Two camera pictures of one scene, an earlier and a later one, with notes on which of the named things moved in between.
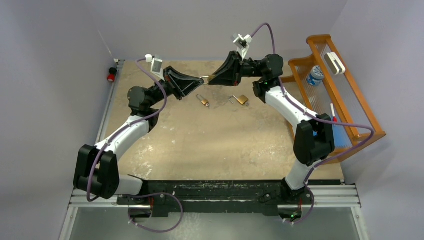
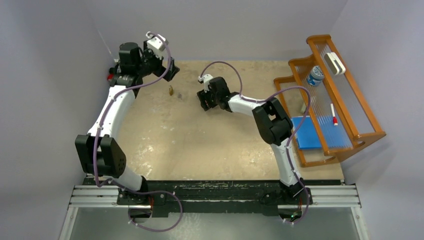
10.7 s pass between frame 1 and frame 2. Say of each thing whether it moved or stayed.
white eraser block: stayed
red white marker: stayed
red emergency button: stayed
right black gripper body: moved
